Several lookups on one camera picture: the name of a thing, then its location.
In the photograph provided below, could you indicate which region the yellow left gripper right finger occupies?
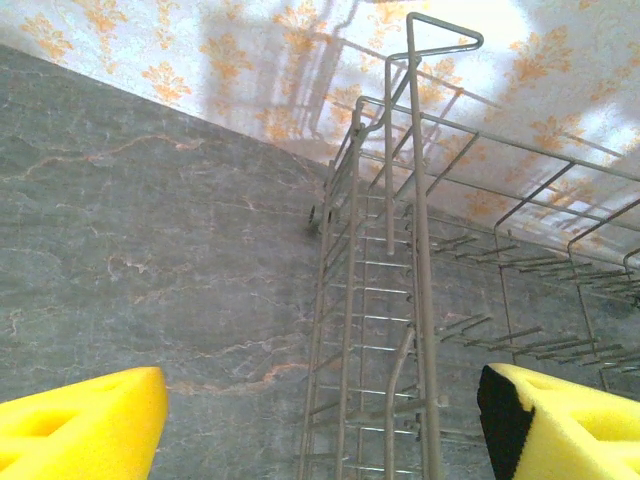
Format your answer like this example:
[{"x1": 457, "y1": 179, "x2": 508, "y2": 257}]
[{"x1": 476, "y1": 363, "x2": 640, "y2": 480}]

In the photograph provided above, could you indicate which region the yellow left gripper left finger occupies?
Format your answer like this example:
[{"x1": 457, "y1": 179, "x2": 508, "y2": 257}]
[{"x1": 0, "y1": 366, "x2": 169, "y2": 480}]

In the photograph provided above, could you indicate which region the grey wire dish rack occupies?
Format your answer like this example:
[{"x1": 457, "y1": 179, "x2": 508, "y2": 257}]
[{"x1": 297, "y1": 12, "x2": 640, "y2": 480}]

